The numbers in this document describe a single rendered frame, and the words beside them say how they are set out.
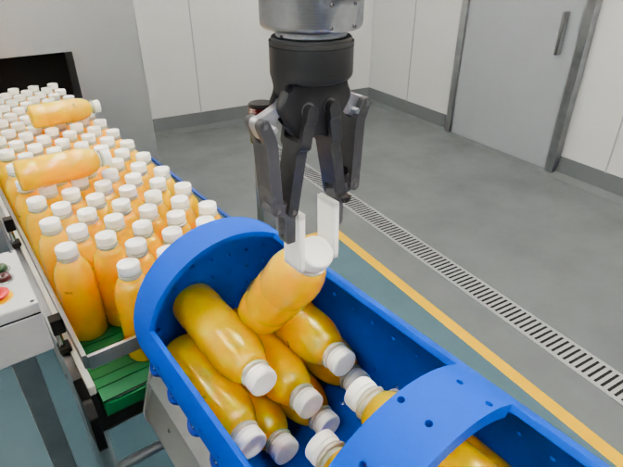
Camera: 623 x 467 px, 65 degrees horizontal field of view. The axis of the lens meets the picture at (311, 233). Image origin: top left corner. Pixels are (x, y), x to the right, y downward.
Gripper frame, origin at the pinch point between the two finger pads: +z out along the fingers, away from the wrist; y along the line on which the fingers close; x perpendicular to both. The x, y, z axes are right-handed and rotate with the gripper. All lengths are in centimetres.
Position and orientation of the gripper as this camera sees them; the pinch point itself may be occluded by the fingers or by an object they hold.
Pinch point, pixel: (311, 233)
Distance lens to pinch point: 52.9
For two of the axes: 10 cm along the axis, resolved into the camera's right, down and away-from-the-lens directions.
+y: 7.9, -3.1, 5.2
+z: 0.0, 8.6, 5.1
